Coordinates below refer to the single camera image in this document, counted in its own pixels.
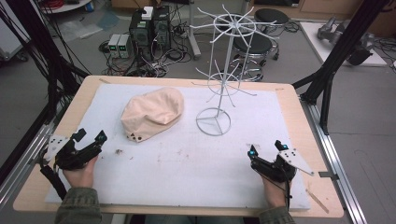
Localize aluminium rail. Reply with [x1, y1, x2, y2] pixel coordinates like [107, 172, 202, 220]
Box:
[0, 120, 56, 210]
[299, 95, 369, 224]

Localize tangle of floor cables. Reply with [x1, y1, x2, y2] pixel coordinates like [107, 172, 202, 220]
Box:
[98, 27, 194, 78]

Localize clear plastic sheet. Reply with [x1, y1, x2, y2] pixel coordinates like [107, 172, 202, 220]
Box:
[57, 18, 104, 43]

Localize white round table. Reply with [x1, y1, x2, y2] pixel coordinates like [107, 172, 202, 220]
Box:
[39, 0, 95, 15]

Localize white foam mat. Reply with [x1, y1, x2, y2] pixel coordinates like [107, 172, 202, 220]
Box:
[44, 83, 312, 211]

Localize white floor board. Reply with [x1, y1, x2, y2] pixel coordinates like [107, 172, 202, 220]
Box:
[299, 21, 389, 68]

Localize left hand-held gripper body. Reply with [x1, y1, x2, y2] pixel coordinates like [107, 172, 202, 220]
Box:
[43, 133, 101, 172]

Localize black metal frame strut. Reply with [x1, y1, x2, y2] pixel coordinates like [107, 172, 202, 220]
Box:
[0, 0, 92, 125]
[291, 0, 392, 136]

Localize grey power supply unit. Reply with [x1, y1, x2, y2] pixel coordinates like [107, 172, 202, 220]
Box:
[106, 33, 122, 59]
[117, 34, 134, 60]

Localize beige cloth hat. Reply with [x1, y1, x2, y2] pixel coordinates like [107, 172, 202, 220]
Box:
[120, 86, 185, 144]

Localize small white box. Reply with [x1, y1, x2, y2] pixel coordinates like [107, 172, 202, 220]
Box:
[141, 6, 155, 21]

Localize person's right hand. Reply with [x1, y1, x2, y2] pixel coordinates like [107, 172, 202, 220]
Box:
[261, 177, 292, 210]

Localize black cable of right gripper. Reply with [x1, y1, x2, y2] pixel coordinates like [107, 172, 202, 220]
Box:
[260, 172, 293, 213]

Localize grey metal stand leg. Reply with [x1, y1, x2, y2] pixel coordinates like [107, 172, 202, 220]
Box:
[186, 0, 203, 61]

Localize grey robot parts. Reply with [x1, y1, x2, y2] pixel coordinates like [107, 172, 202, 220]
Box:
[317, 17, 375, 67]

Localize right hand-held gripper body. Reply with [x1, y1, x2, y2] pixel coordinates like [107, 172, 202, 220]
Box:
[250, 148, 316, 184]

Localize light wooden table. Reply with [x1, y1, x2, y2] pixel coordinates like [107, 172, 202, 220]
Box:
[12, 75, 346, 218]

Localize person's left hand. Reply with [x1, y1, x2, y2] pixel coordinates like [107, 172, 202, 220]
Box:
[62, 155, 99, 189]

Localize black round stool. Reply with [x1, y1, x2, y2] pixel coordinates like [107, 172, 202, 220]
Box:
[229, 33, 280, 82]
[253, 7, 291, 26]

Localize black computer tower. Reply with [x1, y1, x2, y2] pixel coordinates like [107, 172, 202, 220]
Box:
[128, 8, 154, 61]
[151, 5, 173, 52]

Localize grey tape piece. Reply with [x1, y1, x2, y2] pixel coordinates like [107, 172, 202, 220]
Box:
[318, 171, 340, 182]

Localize white wire hat rack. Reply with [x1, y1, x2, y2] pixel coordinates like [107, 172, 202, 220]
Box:
[189, 3, 278, 137]

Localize thin wooden stick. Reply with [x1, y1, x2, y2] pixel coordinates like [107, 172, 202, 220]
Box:
[305, 188, 331, 215]

